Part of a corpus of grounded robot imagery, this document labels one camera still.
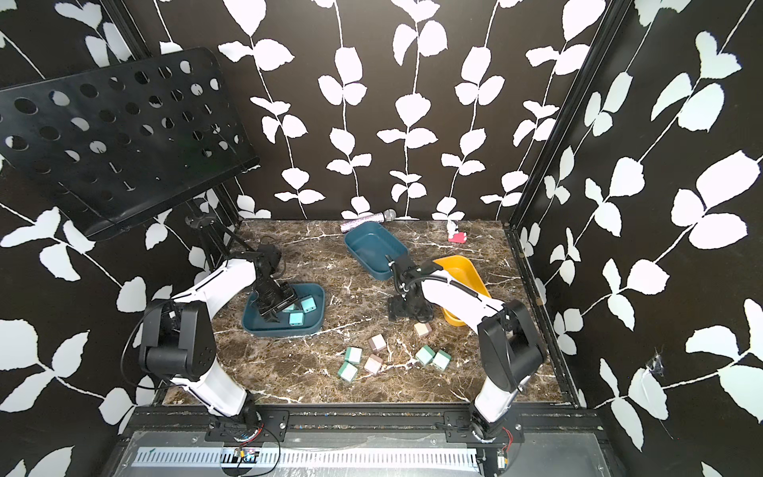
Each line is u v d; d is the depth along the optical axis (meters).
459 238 1.15
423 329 0.90
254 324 0.90
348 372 0.82
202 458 0.70
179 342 0.46
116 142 0.57
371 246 1.13
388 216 1.18
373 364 0.84
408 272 0.66
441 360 0.84
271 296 0.76
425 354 0.85
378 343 0.86
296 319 0.90
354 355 0.84
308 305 0.94
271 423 0.74
